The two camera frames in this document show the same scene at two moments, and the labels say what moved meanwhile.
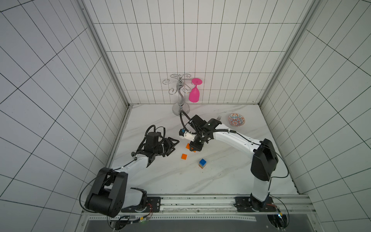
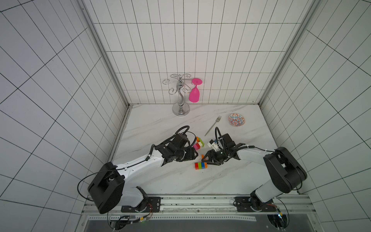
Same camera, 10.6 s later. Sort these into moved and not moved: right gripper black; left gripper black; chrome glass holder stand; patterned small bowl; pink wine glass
Moved: right gripper black; left gripper black
Not moved: pink wine glass; patterned small bowl; chrome glass holder stand
